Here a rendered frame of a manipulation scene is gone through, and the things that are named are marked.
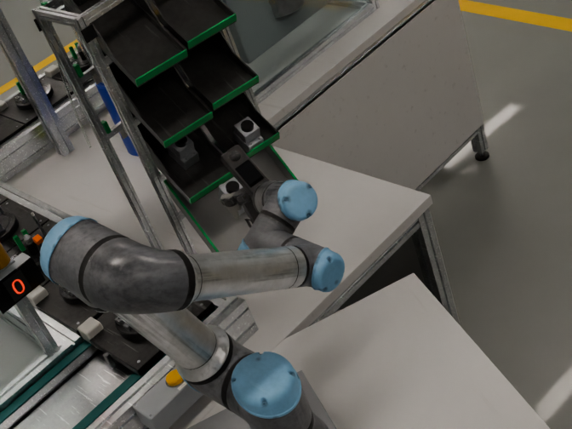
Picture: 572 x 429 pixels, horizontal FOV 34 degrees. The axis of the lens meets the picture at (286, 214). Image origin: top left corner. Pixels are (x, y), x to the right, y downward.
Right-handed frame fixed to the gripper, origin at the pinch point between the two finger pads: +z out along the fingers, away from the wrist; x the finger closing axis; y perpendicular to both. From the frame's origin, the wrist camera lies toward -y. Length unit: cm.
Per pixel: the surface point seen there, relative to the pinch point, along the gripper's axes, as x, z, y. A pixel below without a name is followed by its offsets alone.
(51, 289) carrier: -40, 52, 5
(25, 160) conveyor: -16, 137, -22
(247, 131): 13.6, 10.2, -7.6
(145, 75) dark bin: -4.3, -3.3, -30.9
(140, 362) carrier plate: -35.6, 11.4, 23.2
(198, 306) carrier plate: -16.9, 15.4, 21.5
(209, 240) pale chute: -6.2, 16.0, 10.1
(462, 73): 139, 115, 35
